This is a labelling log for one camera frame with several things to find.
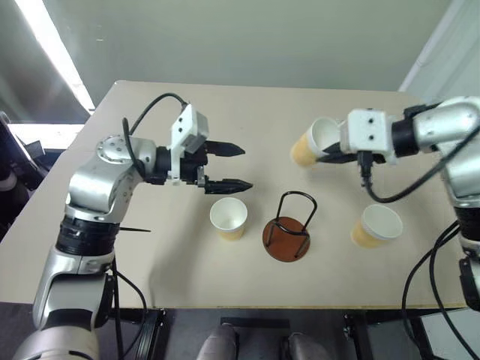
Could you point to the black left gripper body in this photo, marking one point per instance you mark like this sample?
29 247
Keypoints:
195 163

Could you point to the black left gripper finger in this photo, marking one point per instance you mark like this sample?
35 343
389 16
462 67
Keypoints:
228 186
225 149

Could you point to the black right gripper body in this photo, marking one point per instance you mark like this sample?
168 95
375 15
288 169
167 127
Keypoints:
378 157

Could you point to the tan paper cup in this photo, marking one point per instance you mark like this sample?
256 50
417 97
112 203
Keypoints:
228 213
378 225
303 150

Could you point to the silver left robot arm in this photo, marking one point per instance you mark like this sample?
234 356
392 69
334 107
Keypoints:
93 176

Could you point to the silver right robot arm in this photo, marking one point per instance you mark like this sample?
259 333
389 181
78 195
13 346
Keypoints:
442 123

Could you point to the grey rounded shape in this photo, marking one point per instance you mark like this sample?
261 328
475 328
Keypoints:
219 343
305 347

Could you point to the black equipment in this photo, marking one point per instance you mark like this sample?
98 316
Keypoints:
18 168

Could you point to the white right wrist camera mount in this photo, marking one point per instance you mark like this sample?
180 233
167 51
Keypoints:
365 131

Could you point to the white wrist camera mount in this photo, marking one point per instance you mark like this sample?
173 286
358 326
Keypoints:
365 131
185 123

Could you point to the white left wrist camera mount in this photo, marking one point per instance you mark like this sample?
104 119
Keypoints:
185 123

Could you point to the black table frame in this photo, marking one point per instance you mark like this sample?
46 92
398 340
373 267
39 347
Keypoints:
157 330

